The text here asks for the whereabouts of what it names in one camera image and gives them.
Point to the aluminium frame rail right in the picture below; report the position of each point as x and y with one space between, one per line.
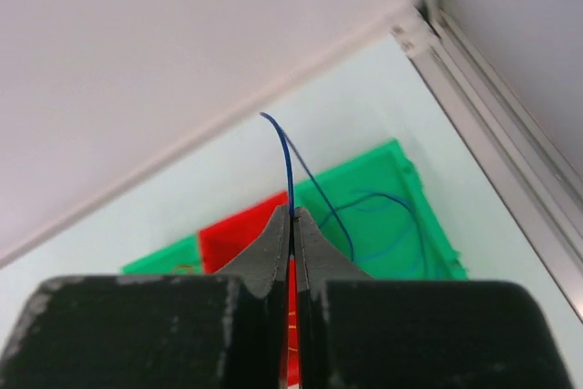
540 189

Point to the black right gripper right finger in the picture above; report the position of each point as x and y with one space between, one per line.
358 332

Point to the green bin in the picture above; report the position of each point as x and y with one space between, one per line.
180 257
373 209

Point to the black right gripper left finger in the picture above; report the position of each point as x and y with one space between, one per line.
224 330

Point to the red bin middle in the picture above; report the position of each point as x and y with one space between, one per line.
222 241

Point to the green bin left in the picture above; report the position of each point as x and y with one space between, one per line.
180 257

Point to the green bin right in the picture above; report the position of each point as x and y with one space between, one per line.
373 209

